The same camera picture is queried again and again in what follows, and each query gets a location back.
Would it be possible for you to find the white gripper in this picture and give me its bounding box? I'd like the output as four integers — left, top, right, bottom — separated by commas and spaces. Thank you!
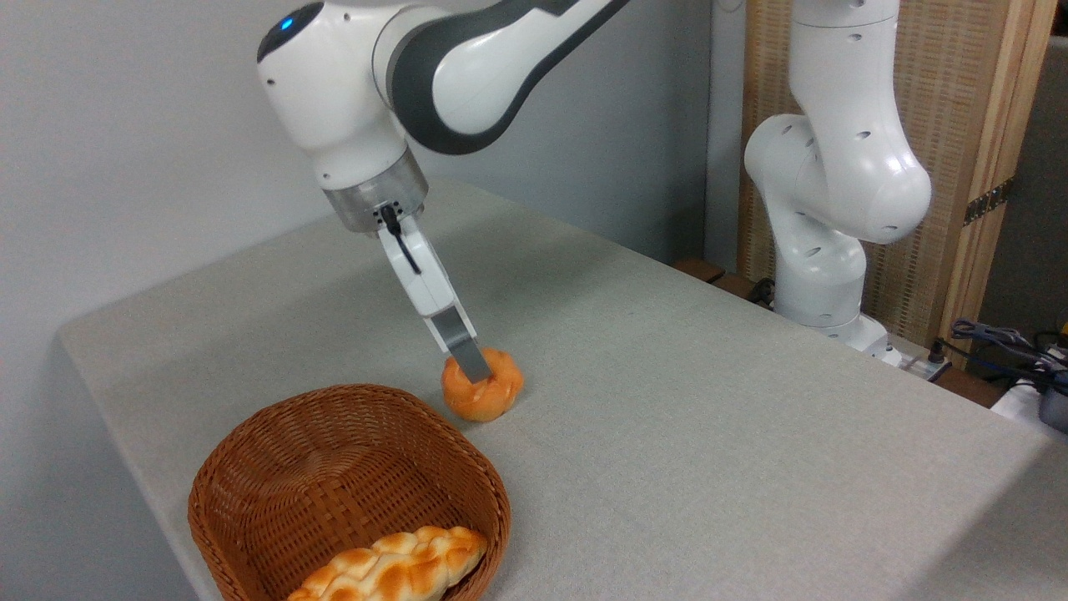
377, 215, 493, 386

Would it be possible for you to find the round orange bread roll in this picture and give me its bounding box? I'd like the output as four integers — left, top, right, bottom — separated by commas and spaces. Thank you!
441, 347, 525, 423

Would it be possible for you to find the braided bread loaf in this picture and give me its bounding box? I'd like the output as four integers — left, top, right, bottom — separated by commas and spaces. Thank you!
288, 526, 489, 601

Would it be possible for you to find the grey tablecloth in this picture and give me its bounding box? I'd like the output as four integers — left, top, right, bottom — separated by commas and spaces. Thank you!
57, 179, 1068, 601

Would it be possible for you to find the brown wicker basket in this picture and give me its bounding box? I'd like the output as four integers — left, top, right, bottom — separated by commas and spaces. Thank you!
188, 384, 512, 601

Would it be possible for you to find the metal screen hinge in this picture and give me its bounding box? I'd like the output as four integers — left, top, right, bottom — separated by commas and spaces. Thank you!
964, 177, 1015, 227

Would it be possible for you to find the wooden rattan folding screen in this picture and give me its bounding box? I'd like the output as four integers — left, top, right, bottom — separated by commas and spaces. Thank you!
738, 0, 1059, 370

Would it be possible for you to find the white cloth object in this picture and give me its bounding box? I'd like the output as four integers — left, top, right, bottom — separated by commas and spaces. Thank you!
990, 377, 1068, 445

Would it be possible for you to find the grey box device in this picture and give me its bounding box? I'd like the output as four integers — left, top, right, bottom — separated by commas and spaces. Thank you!
1038, 388, 1068, 434

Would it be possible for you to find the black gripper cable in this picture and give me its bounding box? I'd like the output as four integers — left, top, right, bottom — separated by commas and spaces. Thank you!
380, 205, 422, 276

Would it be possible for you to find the blue grey cable bundle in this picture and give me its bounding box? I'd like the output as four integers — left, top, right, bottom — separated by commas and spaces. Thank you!
950, 319, 1068, 381

